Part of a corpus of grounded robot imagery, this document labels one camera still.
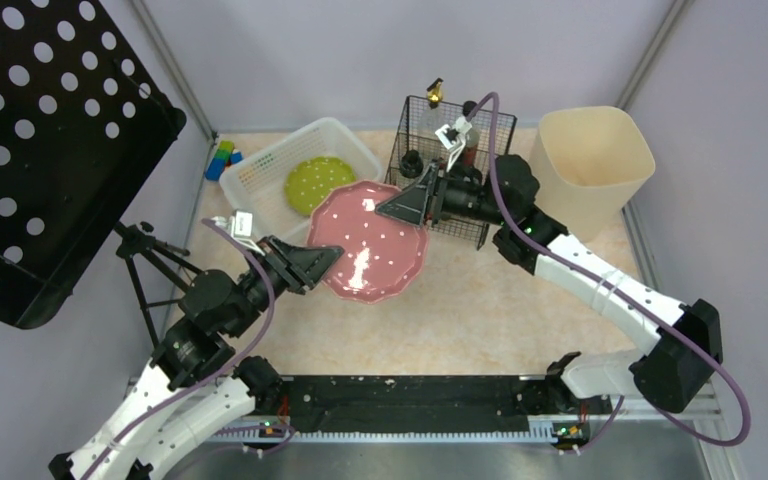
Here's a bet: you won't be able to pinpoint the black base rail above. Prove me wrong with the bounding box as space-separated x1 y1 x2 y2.
265 375 558 434

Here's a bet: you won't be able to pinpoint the colourful toy blocks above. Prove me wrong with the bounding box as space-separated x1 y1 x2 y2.
204 140 243 181

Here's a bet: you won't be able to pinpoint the black perforated metal panel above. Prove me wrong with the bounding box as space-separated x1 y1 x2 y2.
0 1 186 330

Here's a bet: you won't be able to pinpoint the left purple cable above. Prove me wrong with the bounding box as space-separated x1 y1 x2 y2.
79 218 302 480

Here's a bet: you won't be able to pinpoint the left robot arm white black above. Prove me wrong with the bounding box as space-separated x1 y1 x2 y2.
49 236 344 479

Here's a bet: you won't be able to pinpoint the white plastic basket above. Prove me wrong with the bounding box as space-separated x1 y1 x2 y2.
219 117 385 243

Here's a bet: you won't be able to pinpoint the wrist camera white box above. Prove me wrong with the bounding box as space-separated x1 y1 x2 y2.
434 116 472 172
205 210 265 256

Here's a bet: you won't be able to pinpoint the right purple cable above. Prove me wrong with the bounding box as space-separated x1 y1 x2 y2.
466 91 752 453

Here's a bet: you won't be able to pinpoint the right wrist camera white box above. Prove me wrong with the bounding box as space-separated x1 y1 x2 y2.
434 116 472 172

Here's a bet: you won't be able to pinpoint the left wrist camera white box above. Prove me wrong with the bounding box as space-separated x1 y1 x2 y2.
205 210 265 256

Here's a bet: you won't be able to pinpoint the glass oil bottle gold spout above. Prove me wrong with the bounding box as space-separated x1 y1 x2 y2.
418 78 445 139

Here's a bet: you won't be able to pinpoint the purple cable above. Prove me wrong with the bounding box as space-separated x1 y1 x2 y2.
466 91 752 453
79 218 302 480

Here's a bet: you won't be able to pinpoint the pink polka dot plate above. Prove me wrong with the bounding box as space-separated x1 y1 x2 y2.
307 180 430 304

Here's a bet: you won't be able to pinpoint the black camera tripod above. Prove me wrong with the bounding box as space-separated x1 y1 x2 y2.
113 221 203 347

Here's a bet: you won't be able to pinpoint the black wire basket rack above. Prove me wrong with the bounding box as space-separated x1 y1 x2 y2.
385 95 492 248

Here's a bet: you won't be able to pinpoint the beige plastic bin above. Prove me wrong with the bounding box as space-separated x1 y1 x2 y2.
527 106 656 243

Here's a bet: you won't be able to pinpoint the dark sauce bottle black cap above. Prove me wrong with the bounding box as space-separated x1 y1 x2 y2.
459 100 481 167

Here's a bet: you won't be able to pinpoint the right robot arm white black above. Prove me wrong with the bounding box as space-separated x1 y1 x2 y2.
375 155 723 413

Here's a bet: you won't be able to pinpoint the green polka dot plate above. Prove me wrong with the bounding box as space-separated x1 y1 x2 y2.
283 156 357 216

